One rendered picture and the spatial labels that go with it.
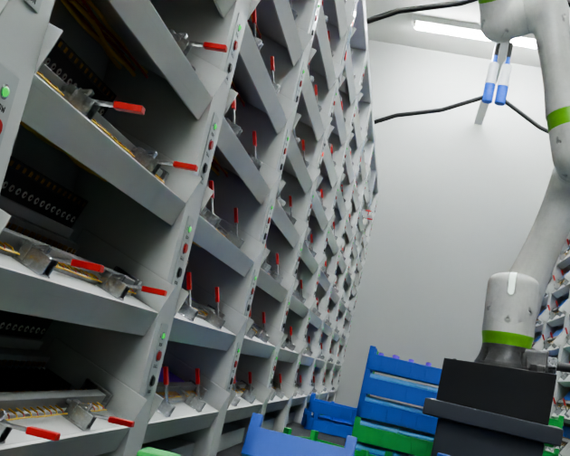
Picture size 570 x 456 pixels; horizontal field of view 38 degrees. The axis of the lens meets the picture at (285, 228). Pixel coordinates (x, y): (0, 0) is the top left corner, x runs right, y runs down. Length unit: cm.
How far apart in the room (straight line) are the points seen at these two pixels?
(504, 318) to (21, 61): 156
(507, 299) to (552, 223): 32
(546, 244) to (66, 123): 166
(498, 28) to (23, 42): 177
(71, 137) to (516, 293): 143
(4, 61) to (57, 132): 16
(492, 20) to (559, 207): 55
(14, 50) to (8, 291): 25
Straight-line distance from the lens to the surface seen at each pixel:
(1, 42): 79
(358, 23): 346
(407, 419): 286
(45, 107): 90
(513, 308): 215
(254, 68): 175
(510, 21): 242
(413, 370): 286
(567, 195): 239
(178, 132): 144
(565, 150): 226
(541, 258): 236
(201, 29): 150
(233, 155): 170
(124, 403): 140
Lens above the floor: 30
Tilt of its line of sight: 9 degrees up
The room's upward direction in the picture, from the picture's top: 13 degrees clockwise
